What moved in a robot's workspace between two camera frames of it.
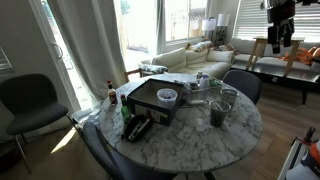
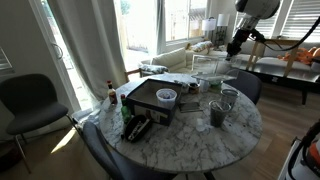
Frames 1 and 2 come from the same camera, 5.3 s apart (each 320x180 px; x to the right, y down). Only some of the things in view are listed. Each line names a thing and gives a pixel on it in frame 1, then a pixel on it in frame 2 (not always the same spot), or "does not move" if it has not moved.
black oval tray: x=137 y=127 does not move
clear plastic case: x=201 y=92 -> x=215 y=69
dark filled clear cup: x=218 y=112 does not move
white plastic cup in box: x=167 y=98 does not move
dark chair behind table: x=247 y=81 does not move
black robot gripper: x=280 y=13 -> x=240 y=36
